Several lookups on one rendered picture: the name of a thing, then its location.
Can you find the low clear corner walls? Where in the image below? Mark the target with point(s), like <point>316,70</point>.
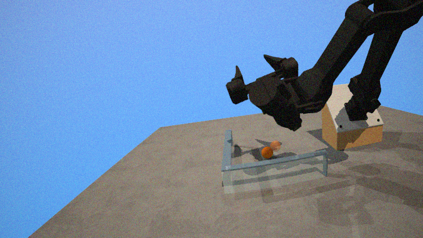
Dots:
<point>274,175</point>

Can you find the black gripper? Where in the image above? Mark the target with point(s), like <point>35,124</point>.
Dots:
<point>284,68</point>

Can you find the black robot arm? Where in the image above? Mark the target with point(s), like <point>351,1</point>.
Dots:
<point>308,93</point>

